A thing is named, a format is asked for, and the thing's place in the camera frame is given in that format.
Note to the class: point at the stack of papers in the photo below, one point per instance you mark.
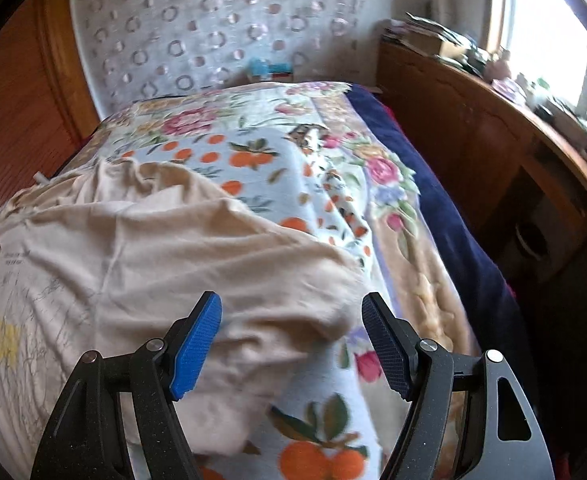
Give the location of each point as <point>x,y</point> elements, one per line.
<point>413,30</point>

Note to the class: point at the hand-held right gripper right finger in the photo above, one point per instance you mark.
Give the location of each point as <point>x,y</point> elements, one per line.
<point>386,345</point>

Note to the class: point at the wooden wardrobe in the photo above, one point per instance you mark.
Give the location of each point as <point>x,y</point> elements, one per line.
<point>18,110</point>

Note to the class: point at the orange fruit print blanket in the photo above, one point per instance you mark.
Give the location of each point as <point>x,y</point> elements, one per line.
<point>253,180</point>

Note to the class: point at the beige cloth trousers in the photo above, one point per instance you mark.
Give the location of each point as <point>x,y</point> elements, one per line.
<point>148,260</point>

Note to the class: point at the pile of small desk clutter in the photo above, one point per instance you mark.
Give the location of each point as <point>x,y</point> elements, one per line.
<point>523,87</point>

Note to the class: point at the wooden desk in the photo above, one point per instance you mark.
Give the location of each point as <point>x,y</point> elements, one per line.
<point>448,110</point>

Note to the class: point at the floral blanket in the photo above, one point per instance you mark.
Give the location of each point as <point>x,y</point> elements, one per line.
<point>198,120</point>

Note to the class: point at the window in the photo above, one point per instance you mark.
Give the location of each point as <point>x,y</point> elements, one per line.
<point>548,35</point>

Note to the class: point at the cardboard box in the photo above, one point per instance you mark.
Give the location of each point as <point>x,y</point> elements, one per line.
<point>451,47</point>

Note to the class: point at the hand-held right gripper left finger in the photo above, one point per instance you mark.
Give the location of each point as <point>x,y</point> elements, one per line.
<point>198,350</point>

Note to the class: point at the blue tissue pack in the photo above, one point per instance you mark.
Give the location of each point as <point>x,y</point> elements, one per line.
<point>268,70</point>

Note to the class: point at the circle pattern sheer curtain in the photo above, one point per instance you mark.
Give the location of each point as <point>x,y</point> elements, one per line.
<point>198,25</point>

